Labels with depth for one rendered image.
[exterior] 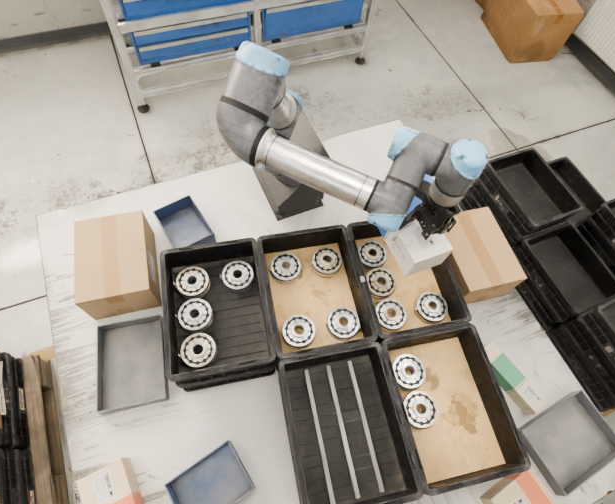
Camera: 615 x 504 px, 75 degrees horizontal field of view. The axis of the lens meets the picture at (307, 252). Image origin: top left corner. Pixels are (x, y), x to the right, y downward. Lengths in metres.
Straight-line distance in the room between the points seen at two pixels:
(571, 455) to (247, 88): 1.44
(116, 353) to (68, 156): 1.75
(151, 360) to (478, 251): 1.17
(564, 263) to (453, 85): 1.74
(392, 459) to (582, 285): 1.42
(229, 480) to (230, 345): 0.38
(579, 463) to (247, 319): 1.14
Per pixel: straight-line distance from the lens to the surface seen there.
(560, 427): 1.65
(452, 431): 1.33
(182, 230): 1.61
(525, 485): 1.48
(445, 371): 1.36
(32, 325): 2.48
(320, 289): 1.34
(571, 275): 2.33
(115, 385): 1.46
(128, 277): 1.39
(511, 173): 2.36
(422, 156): 0.89
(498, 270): 1.53
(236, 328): 1.29
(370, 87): 3.28
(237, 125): 0.92
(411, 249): 1.10
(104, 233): 1.49
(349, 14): 3.20
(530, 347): 1.67
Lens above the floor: 2.06
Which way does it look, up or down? 62 degrees down
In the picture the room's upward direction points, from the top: 9 degrees clockwise
